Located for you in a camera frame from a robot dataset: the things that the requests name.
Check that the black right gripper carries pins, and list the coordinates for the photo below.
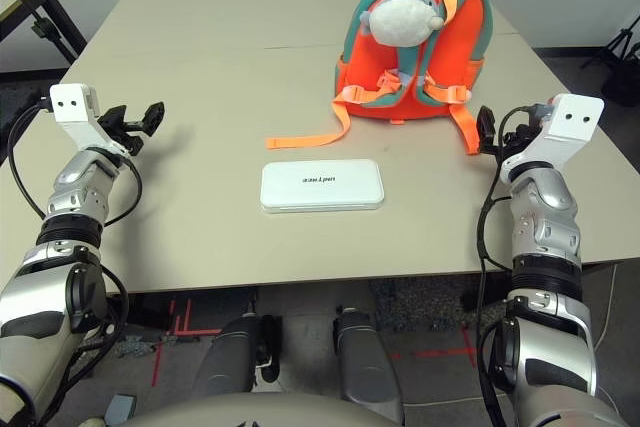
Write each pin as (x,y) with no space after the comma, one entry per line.
(512,139)

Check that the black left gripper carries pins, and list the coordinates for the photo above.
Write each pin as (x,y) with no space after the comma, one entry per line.
(127,137)

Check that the orange and teal backpack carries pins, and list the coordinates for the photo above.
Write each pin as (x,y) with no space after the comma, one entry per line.
(450,47)

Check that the white pencil case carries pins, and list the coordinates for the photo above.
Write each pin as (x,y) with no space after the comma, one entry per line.
(320,192)

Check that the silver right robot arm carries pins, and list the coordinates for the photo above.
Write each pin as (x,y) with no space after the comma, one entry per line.
(545,227)

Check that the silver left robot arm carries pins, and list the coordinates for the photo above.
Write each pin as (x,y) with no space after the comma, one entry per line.
(75,192)

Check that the black foam floor mat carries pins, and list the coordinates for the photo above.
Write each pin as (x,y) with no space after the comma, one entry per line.
(15,97)

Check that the thin black pole with clamp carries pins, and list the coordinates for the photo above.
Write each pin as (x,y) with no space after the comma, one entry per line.
(42,28)

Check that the grey white plush fish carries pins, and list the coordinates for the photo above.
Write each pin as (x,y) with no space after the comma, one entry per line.
(400,22)

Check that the black tripod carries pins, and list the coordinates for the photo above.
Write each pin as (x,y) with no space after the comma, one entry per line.
(622,42)

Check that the grey left robot leg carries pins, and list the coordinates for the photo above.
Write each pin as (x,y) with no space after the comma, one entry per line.
(230,357)

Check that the grey robot leg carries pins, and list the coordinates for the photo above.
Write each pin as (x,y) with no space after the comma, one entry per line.
(230,357)
(365,362)

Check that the grey right robot leg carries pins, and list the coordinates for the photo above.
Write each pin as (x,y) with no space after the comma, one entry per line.
(365,362)

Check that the small grey-blue floor object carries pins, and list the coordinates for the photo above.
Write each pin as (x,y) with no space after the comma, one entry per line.
(120,407)

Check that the beige robot torso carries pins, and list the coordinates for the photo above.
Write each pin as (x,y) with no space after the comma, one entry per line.
(250,412)

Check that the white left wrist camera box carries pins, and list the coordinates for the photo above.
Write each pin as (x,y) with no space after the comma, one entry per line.
(72,104)

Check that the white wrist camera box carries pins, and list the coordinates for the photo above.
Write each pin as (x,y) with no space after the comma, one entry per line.
(72,104)
(575,122)

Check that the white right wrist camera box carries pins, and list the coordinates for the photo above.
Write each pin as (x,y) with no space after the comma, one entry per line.
(575,122)

